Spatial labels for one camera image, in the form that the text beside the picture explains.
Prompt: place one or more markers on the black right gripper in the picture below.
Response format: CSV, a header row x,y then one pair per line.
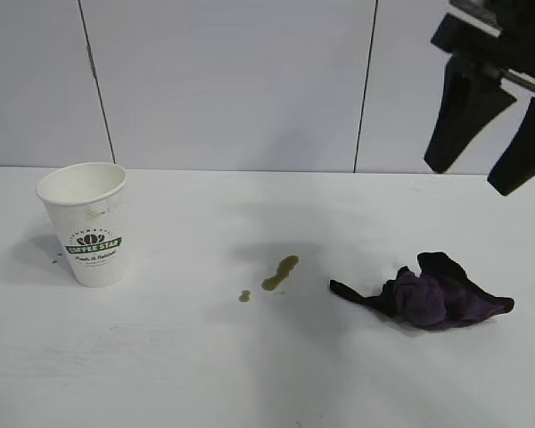
x,y
508,40

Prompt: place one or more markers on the purple and black cloth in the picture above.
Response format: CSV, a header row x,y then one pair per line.
x,y
419,301

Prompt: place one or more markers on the white paper coffee cup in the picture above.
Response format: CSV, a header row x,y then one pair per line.
x,y
93,249

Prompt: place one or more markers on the large green liquid spill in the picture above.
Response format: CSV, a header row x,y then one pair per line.
x,y
278,274

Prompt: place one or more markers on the small green liquid spill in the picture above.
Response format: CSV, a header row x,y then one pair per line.
x,y
244,296

